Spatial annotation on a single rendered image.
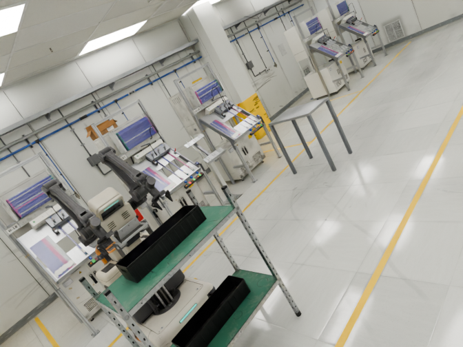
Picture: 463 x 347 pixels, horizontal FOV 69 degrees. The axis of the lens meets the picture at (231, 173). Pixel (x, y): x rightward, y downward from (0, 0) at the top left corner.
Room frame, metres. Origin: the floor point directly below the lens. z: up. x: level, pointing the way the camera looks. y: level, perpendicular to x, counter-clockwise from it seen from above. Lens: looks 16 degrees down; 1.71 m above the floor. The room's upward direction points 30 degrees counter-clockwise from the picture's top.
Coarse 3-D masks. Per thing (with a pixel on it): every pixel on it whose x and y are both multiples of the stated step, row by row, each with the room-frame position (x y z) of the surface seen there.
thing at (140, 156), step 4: (160, 140) 4.80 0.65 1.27; (152, 144) 4.74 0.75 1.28; (156, 144) 4.74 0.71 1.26; (160, 144) 4.74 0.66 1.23; (148, 148) 4.67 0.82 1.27; (140, 152) 4.60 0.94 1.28; (144, 152) 4.60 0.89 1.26; (148, 152) 4.61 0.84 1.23; (136, 156) 4.54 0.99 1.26; (140, 156) 4.54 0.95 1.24; (144, 156) 4.58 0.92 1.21; (136, 160) 4.54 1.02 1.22; (140, 160) 4.55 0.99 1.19
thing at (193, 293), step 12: (180, 288) 2.62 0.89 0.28; (192, 288) 2.51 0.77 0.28; (204, 288) 2.43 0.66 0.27; (180, 300) 2.45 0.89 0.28; (192, 300) 2.36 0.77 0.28; (204, 300) 2.37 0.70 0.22; (168, 312) 2.38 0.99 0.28; (180, 312) 2.30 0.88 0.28; (192, 312) 2.29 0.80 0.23; (144, 324) 2.40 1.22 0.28; (156, 324) 2.31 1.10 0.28; (168, 324) 2.23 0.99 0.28; (180, 324) 2.22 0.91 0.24; (156, 336) 2.17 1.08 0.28; (168, 336) 2.15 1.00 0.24
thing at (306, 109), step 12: (300, 108) 4.19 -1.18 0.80; (312, 108) 3.86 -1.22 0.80; (276, 120) 4.26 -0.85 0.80; (288, 120) 4.04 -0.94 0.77; (312, 120) 3.76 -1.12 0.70; (336, 120) 3.97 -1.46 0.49; (276, 132) 4.33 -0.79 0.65; (300, 132) 4.54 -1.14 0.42; (324, 144) 3.77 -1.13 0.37; (348, 144) 3.98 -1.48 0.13; (288, 156) 4.33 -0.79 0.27; (312, 156) 4.55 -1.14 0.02
